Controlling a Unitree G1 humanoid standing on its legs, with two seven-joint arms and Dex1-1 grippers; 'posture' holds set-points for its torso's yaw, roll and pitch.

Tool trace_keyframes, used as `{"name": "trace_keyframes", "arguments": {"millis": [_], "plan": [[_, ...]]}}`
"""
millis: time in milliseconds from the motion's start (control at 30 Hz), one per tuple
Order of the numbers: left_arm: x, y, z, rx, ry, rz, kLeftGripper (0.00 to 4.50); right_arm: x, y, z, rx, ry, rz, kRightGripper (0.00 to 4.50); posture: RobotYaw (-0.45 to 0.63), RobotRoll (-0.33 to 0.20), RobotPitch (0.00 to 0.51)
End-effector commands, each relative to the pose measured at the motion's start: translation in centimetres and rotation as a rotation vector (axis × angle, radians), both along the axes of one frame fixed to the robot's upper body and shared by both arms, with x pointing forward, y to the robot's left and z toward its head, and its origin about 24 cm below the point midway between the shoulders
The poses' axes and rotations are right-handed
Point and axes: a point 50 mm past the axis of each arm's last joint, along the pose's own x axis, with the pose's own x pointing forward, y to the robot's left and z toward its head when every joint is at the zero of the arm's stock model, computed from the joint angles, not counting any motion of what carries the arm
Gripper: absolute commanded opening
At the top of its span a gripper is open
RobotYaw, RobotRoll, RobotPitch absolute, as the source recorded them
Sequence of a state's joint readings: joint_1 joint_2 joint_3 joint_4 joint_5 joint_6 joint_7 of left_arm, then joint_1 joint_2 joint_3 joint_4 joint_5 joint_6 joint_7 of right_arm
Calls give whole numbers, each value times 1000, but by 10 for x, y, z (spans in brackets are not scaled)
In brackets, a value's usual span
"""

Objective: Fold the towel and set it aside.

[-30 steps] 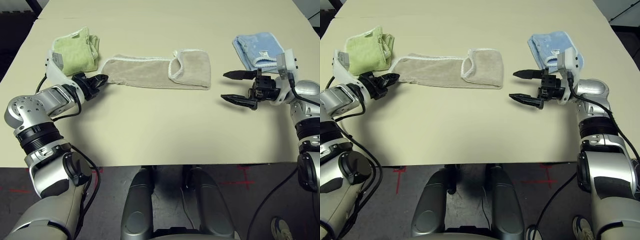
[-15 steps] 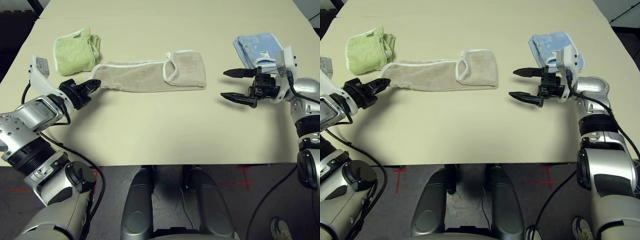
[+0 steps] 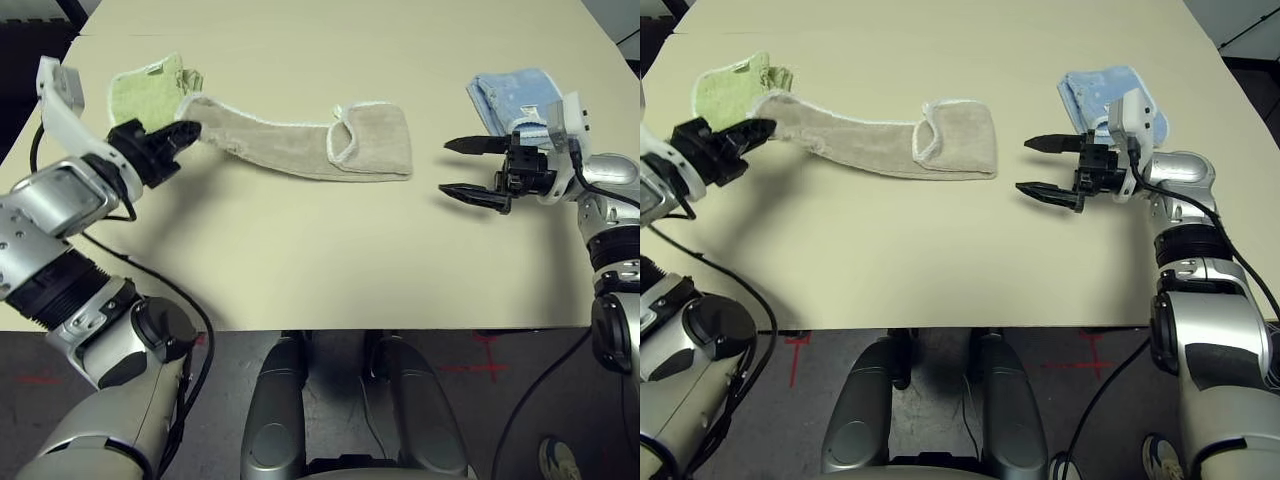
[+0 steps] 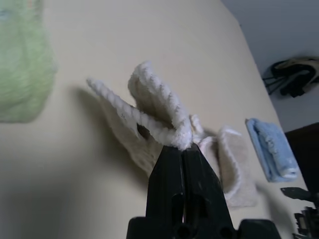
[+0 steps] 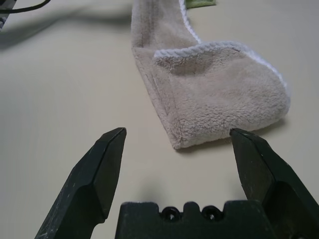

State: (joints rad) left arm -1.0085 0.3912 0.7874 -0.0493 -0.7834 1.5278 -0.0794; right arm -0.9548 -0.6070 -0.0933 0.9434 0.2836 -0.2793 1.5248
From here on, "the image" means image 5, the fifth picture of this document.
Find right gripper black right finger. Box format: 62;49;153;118
230;128;319;239

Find black left wrist camera cable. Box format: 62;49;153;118
0;0;52;13

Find beige towel with white trim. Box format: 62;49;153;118
131;0;292;150

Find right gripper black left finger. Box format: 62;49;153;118
34;127;127;239

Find green folded towel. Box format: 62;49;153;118
185;0;216;9

